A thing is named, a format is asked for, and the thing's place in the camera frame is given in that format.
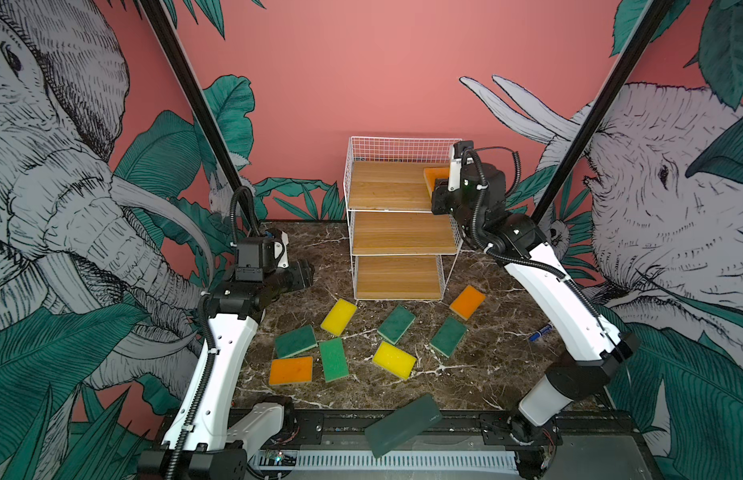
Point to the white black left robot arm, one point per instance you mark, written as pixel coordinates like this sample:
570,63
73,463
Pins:
202,443

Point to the yellow sponge near shelf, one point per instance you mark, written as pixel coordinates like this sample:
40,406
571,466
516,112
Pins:
339,317

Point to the large dark green foam block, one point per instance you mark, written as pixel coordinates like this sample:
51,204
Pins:
403,425

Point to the dark green sponge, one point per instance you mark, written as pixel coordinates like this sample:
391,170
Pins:
448,337
295,342
396,324

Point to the dark green sponge centre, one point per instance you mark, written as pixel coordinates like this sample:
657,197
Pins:
396,324

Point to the white wire three-tier shelf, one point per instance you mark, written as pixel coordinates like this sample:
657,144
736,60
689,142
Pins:
397,245

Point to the dark green sponge right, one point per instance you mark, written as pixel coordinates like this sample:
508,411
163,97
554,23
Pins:
448,337

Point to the bright green sponge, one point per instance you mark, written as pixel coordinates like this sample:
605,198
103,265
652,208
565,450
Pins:
334,360

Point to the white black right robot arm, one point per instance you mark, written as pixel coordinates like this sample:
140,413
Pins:
595,349

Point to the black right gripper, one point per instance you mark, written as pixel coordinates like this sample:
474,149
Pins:
445,194

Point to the blue marker pen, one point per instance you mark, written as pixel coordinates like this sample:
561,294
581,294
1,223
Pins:
540,333

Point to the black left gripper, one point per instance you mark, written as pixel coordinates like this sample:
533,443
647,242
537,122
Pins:
302,275

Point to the orange sponge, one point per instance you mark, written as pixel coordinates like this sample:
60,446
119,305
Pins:
467,302
291,371
433,175

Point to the yellow sponge front centre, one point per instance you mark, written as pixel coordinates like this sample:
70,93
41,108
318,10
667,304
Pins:
394,360

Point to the white ribbed front rail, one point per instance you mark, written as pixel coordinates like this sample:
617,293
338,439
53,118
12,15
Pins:
325,460

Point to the dark green sponge left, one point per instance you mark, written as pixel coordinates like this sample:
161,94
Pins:
295,342

